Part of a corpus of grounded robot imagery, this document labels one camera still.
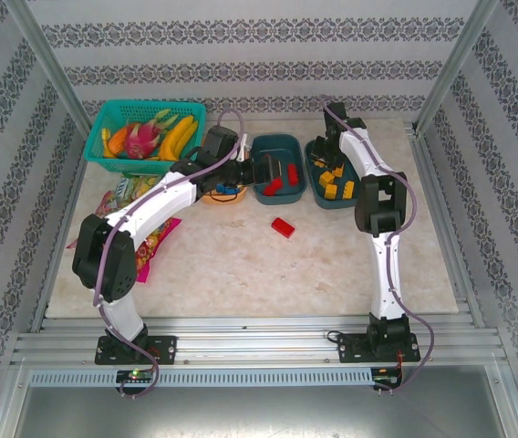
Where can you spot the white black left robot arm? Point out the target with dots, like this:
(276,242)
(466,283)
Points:
(158,201)

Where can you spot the blue lego brick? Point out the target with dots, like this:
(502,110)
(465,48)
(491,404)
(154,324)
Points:
(225,188)

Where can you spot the dark teal plastic container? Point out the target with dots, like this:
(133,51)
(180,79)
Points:
(286,146)
(318,196)

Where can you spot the orange plastic container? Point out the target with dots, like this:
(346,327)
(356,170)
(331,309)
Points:
(236,197)

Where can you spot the long red lego brick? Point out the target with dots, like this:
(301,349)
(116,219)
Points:
(283,226)

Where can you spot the yellow toy banana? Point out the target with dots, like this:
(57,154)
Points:
(189,137)
(172,141)

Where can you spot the teal plastic mesh basket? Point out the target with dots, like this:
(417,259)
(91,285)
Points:
(145,169)

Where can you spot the pink toy dragon fruit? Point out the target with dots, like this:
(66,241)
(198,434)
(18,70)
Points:
(138,141)

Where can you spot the large colourful candy bag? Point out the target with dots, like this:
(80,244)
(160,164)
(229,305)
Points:
(158,242)

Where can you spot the green yellow snack bag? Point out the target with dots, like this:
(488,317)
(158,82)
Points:
(131,187)

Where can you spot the orange toy mango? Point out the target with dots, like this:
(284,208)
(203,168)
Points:
(117,143)

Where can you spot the small yellow toy fruit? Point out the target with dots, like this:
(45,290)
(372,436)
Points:
(105,137)

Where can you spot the small green circuit board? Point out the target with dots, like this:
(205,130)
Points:
(133,376)
(386,381)

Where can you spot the aluminium side rail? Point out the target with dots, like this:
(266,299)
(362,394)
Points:
(425,155)
(65,214)

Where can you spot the aluminium frame post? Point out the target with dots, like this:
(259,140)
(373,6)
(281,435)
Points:
(49,64)
(457,64)

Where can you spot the aluminium mounting rail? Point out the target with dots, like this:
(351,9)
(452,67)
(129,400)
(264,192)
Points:
(259,337)

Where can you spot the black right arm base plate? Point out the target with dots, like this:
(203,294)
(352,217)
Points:
(350,349)

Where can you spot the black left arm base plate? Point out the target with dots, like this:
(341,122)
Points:
(165,349)

